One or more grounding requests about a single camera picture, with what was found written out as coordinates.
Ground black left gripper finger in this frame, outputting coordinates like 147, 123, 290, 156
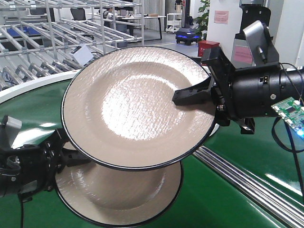
62, 148, 91, 167

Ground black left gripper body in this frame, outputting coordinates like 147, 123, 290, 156
0, 128, 68, 197

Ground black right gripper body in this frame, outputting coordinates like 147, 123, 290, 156
201, 47, 281, 134

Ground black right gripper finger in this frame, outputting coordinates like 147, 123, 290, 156
172, 77, 213, 106

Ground beige plate with black rim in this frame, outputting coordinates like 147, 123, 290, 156
61, 46, 216, 171

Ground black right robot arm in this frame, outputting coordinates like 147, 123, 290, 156
172, 47, 304, 134

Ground black and silver kiosk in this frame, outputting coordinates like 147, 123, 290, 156
230, 4, 272, 69

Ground red box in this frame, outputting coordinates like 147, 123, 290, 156
198, 40, 219, 57

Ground green circuit board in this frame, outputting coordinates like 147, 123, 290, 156
271, 97, 304, 140

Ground black mobile robot blue lights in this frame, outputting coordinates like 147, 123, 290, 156
176, 28, 201, 46

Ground white outer conveyor rim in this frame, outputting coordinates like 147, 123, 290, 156
0, 69, 80, 104

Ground white table in background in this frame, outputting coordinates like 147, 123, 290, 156
115, 15, 166, 41

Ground white control box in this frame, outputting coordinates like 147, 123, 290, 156
69, 44, 94, 66

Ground steel conveyor rollers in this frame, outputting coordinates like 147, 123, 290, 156
193, 146, 304, 228

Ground metal roller rack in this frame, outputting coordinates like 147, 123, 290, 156
0, 0, 144, 90

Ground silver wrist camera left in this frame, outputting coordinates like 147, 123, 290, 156
0, 115, 22, 149

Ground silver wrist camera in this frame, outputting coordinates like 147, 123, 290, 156
243, 20, 279, 66
0, 115, 22, 149

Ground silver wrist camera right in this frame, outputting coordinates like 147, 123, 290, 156
243, 20, 279, 66

